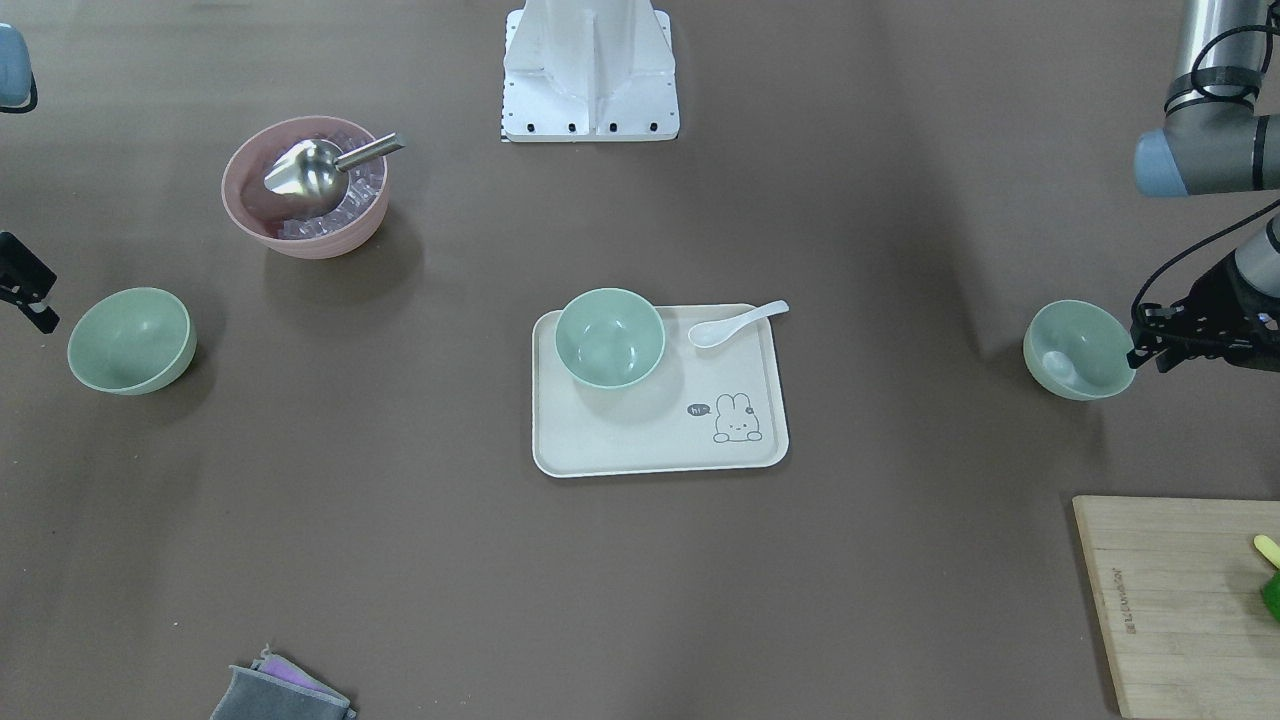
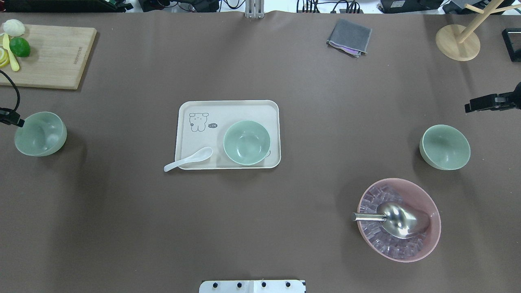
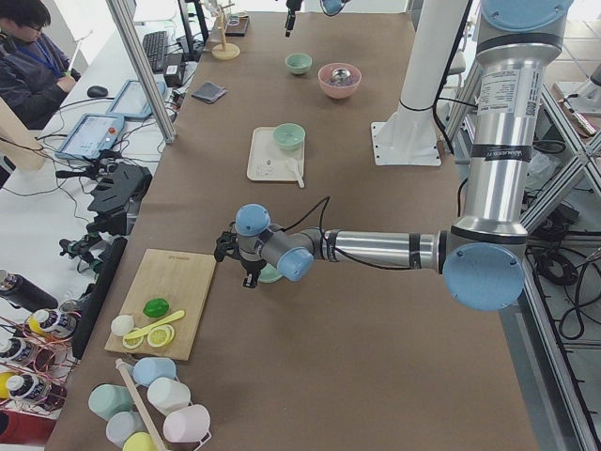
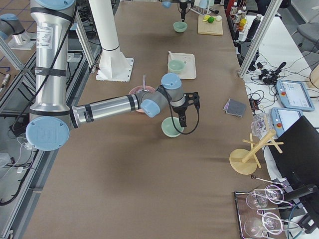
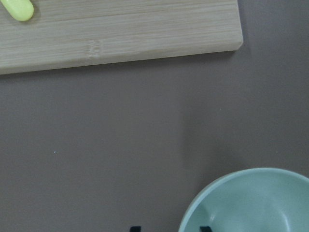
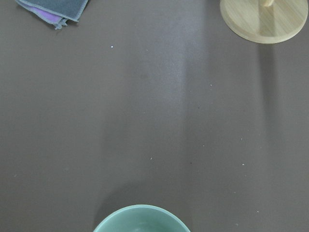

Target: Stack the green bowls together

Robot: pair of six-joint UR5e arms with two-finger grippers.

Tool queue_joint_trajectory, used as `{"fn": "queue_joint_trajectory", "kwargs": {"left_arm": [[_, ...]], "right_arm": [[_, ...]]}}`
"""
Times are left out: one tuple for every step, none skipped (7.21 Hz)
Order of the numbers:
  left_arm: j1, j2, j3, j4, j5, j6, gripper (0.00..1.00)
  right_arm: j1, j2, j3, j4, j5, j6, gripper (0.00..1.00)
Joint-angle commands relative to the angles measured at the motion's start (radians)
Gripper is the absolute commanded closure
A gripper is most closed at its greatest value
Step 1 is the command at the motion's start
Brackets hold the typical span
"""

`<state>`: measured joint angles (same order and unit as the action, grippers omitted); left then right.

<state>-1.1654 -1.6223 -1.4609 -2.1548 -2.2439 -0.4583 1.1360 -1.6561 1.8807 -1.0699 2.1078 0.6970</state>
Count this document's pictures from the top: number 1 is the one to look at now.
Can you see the ice cubes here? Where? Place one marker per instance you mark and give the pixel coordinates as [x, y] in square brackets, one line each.
[305, 221]

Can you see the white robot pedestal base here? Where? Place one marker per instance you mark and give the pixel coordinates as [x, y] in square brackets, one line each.
[589, 71]

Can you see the yellow plastic knife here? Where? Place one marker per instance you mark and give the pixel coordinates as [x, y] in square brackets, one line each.
[1268, 548]

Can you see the cream rabbit tray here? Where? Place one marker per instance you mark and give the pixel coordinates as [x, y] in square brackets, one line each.
[702, 409]

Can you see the metal ice scoop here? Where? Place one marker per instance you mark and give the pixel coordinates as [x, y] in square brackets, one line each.
[316, 170]

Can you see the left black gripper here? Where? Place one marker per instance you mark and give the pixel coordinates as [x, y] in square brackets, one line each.
[1222, 298]

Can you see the pink bowl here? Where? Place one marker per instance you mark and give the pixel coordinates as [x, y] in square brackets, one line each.
[259, 151]

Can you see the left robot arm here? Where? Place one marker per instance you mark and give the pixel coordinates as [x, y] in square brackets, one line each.
[1214, 141]

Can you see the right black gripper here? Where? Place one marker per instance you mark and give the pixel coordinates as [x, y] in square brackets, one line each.
[24, 282]

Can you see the white ceramic spoon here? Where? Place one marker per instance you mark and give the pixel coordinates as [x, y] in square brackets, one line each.
[714, 334]

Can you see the grey folded cloth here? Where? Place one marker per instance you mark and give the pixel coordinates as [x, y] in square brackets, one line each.
[275, 687]

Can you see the green bowl on tray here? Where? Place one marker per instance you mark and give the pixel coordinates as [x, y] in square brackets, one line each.
[610, 338]

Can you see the green lime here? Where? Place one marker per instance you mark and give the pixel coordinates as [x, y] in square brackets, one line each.
[1270, 594]

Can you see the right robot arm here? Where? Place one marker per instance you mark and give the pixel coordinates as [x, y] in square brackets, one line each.
[19, 94]

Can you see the wooden cutting board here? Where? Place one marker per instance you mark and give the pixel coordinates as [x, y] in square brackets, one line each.
[1176, 584]

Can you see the green bowl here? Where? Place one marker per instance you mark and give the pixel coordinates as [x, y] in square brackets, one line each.
[133, 342]
[1078, 351]
[610, 338]

